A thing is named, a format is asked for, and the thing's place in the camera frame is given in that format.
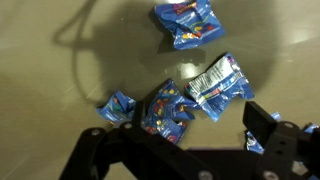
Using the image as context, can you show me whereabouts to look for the blue snack pack orange candies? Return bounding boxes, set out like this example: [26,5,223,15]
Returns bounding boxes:
[245,111,320,155]

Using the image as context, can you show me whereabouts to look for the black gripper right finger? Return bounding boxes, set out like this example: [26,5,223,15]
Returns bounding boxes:
[242,100,320,180]

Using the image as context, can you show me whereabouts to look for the blue snack pack purple logo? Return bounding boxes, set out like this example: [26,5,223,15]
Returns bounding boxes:
[153,0,227,51]

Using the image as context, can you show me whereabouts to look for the blue snack pack colourful candies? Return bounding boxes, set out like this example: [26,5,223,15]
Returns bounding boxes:
[142,78,202,145]

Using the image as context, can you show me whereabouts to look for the small crumpled blue snack pack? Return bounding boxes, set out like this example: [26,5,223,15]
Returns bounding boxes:
[96,90,137,127]

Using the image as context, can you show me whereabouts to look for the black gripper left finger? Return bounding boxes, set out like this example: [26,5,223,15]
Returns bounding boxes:
[58,100,214,180]

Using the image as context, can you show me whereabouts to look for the blue snack pack white label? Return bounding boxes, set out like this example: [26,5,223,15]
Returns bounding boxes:
[184,52,255,123]

